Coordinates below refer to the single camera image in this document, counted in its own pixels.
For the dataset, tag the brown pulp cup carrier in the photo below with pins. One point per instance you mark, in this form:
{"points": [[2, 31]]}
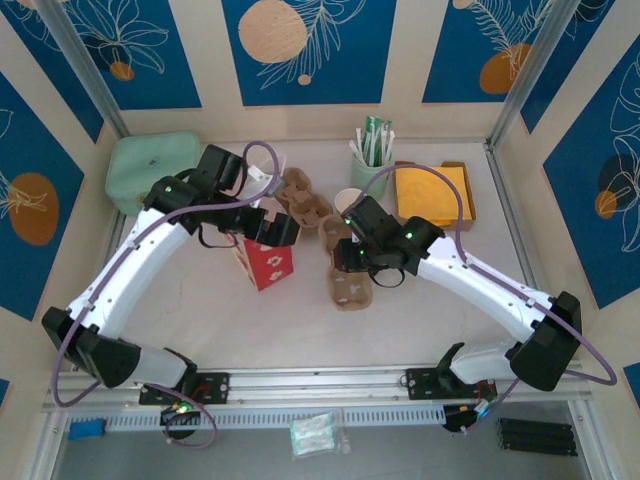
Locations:
{"points": [[350, 295], [305, 205]]}

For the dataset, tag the red white paper bag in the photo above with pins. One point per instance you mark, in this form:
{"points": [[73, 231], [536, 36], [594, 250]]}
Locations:
{"points": [[270, 265]]}

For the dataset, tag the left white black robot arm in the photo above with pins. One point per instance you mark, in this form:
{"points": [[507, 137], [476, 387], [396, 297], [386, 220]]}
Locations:
{"points": [[125, 270]]}

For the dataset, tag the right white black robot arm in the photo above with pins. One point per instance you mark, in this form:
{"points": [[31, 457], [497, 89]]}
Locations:
{"points": [[480, 290]]}

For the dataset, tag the white paper cup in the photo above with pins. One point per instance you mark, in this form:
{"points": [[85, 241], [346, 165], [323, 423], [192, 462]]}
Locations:
{"points": [[345, 200]]}

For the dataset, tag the yellow napkin stack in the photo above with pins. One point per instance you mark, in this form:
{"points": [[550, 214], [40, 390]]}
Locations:
{"points": [[425, 195]]}

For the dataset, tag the mint green straw holder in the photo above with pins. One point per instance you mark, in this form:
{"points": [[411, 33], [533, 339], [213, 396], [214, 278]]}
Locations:
{"points": [[362, 170]]}

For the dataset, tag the brown cardboard tray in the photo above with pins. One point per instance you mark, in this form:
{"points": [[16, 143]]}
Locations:
{"points": [[470, 224]]}

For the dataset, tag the black mounting plate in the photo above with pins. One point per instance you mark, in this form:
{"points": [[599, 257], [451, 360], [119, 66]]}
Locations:
{"points": [[420, 382], [220, 387]]}

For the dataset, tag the small LED circuit board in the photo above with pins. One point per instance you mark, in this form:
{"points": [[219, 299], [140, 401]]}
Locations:
{"points": [[482, 410], [180, 410]]}

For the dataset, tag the clear plastic packet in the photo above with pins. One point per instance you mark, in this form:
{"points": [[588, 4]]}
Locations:
{"points": [[312, 435]]}

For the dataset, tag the black ribbed block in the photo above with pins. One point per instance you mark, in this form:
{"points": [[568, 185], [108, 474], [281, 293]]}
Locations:
{"points": [[537, 437]]}

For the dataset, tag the small blue block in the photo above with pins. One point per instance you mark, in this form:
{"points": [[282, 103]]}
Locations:
{"points": [[87, 430]]}

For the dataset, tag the aluminium side rail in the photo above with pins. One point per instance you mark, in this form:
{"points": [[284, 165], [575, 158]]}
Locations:
{"points": [[513, 215]]}

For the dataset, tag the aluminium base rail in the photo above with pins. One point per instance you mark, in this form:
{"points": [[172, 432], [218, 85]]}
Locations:
{"points": [[320, 382]]}

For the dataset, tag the aluminium frame post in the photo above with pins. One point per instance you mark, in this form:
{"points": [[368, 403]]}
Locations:
{"points": [[85, 70], [535, 70]]}

